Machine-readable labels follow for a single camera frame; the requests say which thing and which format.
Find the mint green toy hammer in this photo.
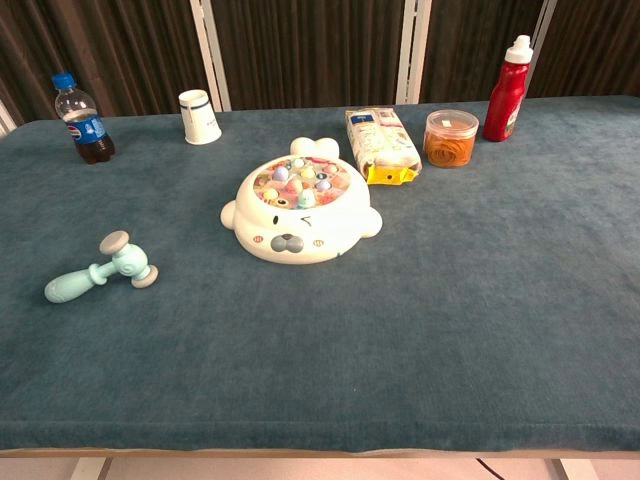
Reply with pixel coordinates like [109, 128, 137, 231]
[43, 230, 160, 305]

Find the white seal whack-a-mole toy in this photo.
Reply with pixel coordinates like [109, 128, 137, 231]
[220, 136, 384, 266]

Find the white and yellow snack pack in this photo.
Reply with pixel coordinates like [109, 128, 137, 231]
[344, 106, 423, 187]

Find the blue velvet table cloth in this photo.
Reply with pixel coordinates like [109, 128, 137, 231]
[0, 94, 640, 454]

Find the clear jar with orange contents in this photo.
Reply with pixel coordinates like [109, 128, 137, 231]
[423, 109, 480, 169]

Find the white paper cup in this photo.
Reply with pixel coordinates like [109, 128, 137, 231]
[178, 89, 223, 146]

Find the dark brown pleated curtain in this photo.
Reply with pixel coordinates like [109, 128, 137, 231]
[0, 0, 640, 126]

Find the red ketchup squeeze bottle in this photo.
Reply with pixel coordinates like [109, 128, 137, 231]
[482, 34, 532, 143]

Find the Pepsi cola plastic bottle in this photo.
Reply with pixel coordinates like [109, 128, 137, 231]
[51, 72, 117, 166]

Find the white table leg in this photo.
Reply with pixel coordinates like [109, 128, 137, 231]
[552, 458, 599, 480]
[69, 457, 114, 480]

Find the white metal frame post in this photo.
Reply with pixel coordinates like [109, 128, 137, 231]
[528, 0, 559, 51]
[0, 97, 15, 139]
[188, 0, 232, 112]
[395, 0, 433, 105]

